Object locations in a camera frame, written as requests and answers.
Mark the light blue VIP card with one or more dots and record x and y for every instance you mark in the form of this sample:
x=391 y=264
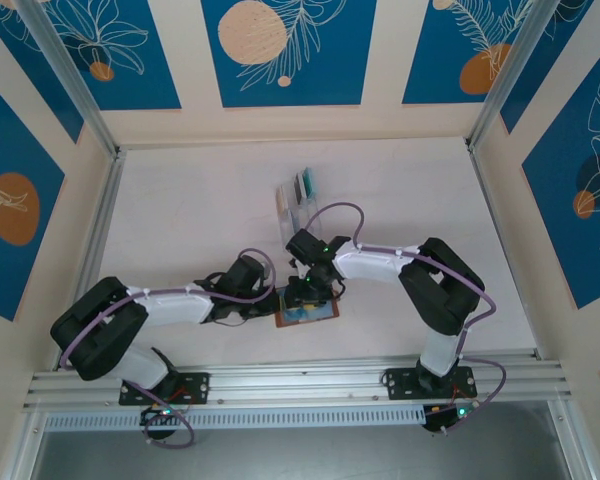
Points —
x=297 y=315

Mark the brown leather card holder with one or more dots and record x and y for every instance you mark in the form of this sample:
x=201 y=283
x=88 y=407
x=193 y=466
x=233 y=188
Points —
x=327 y=313

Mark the blue credit card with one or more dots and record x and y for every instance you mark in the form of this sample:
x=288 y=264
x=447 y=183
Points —
x=296 y=218

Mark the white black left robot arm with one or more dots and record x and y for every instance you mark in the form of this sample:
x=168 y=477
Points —
x=175 y=307

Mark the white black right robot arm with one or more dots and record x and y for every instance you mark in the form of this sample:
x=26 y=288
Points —
x=375 y=262

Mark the clear acrylic card stand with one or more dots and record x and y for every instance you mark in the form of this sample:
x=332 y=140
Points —
x=285 y=227

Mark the teal credit card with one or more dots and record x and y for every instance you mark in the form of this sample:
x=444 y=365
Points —
x=308 y=182

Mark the grey metal panel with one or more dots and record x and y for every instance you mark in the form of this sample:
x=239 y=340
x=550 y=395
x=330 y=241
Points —
x=300 y=455

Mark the black controller board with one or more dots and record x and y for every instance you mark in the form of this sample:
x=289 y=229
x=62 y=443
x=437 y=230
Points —
x=152 y=416
x=437 y=419

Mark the long aluminium frame rail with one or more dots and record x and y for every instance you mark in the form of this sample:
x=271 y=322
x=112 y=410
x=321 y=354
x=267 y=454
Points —
x=300 y=382

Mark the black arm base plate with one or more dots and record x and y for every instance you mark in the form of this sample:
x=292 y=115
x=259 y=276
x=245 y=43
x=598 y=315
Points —
x=397 y=382
x=200 y=387

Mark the aluminium side rail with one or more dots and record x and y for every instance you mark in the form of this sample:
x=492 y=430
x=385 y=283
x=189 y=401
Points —
x=97 y=240
x=495 y=225

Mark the blue floral wall poster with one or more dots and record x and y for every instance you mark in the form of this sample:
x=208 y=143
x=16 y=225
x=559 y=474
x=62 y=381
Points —
x=10 y=150
x=330 y=75
x=40 y=85
x=540 y=75
x=145 y=75
x=555 y=200
x=430 y=50

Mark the aluminium frame leg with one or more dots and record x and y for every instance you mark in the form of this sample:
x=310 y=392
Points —
x=570 y=450
x=30 y=450

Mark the aluminium frame post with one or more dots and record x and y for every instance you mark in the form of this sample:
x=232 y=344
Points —
x=65 y=65
x=510 y=65

